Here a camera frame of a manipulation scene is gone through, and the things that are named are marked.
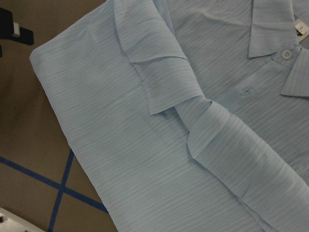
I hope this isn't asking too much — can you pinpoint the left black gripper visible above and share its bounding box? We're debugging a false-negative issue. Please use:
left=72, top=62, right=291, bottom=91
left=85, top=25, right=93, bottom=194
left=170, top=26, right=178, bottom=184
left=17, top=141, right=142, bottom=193
left=0, top=8, right=34, bottom=45

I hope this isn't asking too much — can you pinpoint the light blue button-up shirt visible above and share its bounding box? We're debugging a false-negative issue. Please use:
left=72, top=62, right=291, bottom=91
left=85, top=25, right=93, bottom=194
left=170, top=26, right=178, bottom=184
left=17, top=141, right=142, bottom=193
left=29, top=0, right=309, bottom=232

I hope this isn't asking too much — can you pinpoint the white pedestal column with base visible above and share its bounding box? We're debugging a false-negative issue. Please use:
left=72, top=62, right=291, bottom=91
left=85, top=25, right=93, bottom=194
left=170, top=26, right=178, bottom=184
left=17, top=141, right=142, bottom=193
left=0, top=208, right=44, bottom=232

